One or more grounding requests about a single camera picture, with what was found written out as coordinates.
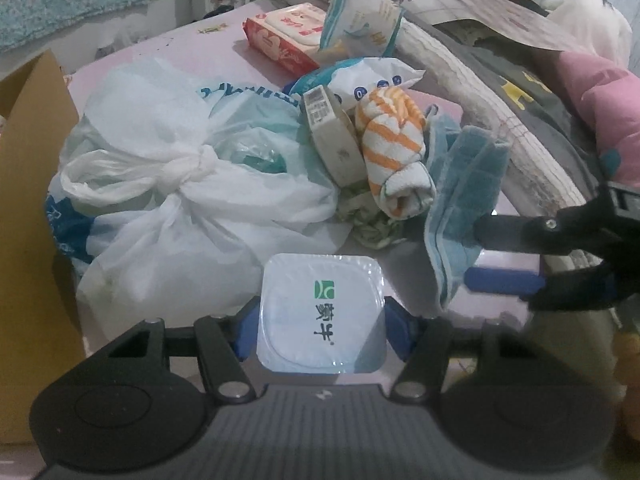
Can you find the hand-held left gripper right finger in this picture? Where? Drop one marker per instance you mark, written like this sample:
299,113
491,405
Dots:
400,331

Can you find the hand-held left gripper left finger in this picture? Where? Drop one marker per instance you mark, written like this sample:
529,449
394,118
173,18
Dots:
246,332

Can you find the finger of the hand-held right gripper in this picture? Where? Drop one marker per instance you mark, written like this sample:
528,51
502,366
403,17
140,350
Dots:
520,232
500,280

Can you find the teal towel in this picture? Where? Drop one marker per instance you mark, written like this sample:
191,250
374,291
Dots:
462,185

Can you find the white yogurt cup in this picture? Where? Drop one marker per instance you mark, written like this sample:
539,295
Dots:
320,310

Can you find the brown cardboard box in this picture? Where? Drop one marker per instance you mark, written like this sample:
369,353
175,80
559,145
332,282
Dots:
35,240

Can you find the green white patterned cloth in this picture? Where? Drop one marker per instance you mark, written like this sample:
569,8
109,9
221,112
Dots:
372,225

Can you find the dark grey printed blanket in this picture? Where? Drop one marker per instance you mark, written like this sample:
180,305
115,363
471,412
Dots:
545,110

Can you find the orange striped rolled towel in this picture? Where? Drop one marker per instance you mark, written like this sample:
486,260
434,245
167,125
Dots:
392,145

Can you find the white knotted plastic bag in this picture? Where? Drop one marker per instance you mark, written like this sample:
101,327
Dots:
180,180

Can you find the small beige carton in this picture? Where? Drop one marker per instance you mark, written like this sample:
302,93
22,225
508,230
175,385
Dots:
332,140

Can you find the white plush toy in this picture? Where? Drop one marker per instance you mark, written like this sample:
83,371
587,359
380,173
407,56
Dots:
585,20

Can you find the blue white plastic packet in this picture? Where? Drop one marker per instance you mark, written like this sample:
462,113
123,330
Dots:
360,77

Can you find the grey printed sheet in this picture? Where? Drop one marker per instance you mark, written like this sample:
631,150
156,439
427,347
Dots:
470,5

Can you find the blue white zip pouch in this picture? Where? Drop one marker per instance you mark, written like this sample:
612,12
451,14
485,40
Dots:
357,12

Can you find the red tissue pack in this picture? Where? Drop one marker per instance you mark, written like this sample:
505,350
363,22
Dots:
280,35

